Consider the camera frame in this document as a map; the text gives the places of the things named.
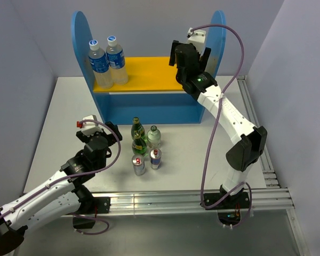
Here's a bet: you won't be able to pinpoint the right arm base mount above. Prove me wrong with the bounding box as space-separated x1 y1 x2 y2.
200 189 252 229

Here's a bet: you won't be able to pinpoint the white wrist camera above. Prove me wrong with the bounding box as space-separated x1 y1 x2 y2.
76 115 101 137
186 27 206 53

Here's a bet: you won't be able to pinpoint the blue Red Bull can right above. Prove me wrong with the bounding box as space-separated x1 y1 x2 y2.
150 148 162 170

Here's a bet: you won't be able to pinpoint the aluminium right side rail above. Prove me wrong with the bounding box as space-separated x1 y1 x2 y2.
236 75 281 189

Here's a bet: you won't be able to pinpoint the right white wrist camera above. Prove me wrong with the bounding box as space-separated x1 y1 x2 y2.
186 27 206 53

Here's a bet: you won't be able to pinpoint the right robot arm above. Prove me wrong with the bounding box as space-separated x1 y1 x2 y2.
169 41 267 209

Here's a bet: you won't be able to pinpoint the plastic water bottle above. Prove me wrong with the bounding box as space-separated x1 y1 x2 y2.
106 36 129 85
89 39 113 89

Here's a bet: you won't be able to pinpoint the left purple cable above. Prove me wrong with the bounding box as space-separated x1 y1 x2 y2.
0 119 122 227

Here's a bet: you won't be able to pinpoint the aluminium front rail frame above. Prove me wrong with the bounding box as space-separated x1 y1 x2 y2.
2 186 305 256

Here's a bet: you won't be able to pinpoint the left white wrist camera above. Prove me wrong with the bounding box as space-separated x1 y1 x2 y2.
76 115 101 137

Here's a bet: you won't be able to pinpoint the silver Red Bull can left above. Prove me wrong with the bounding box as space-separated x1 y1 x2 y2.
132 154 146 176

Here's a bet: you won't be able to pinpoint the blue and yellow wooden shelf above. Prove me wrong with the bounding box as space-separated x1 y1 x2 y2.
70 10 227 125

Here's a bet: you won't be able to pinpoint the green perrier bottle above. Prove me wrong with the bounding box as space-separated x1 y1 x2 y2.
132 131 147 156
131 117 147 141

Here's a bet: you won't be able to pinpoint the purple cable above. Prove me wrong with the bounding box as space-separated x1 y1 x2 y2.
0 119 122 227
191 23 253 229

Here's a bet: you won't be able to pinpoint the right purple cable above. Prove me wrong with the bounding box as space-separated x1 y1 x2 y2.
191 23 253 229

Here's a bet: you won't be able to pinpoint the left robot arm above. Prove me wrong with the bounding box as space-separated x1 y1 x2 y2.
0 119 123 255

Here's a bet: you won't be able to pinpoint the green Perrier bottle front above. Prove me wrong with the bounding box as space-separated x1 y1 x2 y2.
132 131 147 156

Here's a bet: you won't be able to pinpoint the left plastic water bottle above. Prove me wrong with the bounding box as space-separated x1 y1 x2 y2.
89 39 113 89

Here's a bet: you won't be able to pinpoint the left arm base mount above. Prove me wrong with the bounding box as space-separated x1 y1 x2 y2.
72 197 111 231

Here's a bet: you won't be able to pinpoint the right plastic water bottle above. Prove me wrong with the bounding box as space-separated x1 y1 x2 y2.
106 36 129 85

